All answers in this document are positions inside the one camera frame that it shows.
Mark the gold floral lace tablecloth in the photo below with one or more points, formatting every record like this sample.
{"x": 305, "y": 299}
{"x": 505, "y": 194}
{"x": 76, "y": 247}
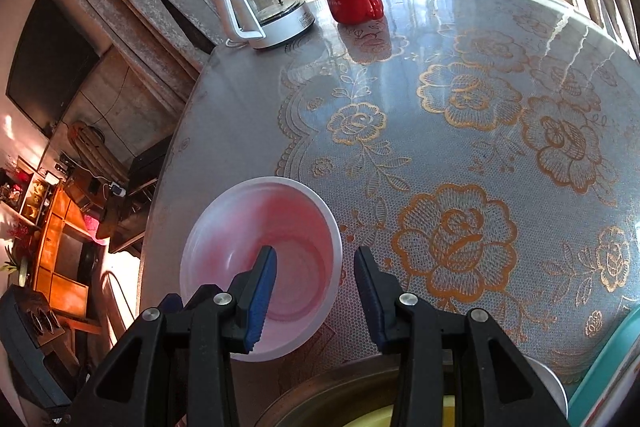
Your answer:
{"x": 450, "y": 157}

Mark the stainless steel bowl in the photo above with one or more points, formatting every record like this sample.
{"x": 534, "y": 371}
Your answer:
{"x": 320, "y": 387}

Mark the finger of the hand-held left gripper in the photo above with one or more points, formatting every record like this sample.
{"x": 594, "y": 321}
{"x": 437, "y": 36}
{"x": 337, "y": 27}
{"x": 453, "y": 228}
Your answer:
{"x": 171, "y": 303}

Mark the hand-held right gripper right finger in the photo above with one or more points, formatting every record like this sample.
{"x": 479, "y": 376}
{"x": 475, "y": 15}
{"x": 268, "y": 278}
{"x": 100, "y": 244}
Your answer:
{"x": 372, "y": 307}

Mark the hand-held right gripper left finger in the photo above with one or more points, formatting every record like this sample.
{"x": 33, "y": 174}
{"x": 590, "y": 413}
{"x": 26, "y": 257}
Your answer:
{"x": 262, "y": 302}

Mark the orange wooden cabinet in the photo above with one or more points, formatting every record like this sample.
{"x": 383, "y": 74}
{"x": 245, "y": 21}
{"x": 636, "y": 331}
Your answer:
{"x": 65, "y": 267}

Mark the red bowl with white inside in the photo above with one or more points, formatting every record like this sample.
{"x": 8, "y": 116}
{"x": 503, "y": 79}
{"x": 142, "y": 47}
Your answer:
{"x": 290, "y": 247}

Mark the dark side table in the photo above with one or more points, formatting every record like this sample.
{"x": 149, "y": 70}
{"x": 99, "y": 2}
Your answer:
{"x": 145, "y": 167}

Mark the black box device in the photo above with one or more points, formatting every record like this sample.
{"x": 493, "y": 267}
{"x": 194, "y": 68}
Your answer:
{"x": 30, "y": 347}

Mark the wooden folding chair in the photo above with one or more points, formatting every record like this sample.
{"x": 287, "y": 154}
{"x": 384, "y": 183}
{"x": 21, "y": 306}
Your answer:
{"x": 95, "y": 147}

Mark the black television screen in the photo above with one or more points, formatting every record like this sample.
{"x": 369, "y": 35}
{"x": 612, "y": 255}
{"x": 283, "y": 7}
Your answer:
{"x": 50, "y": 67}

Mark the white power adapter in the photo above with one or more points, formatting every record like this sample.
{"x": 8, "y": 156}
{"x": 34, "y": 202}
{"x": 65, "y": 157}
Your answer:
{"x": 118, "y": 190}

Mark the teal plastic plate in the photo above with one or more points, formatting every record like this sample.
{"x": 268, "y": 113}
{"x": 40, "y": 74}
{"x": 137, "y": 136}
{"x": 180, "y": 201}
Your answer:
{"x": 610, "y": 357}

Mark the yellow bowl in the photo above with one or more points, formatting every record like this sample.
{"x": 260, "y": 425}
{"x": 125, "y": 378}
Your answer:
{"x": 370, "y": 419}

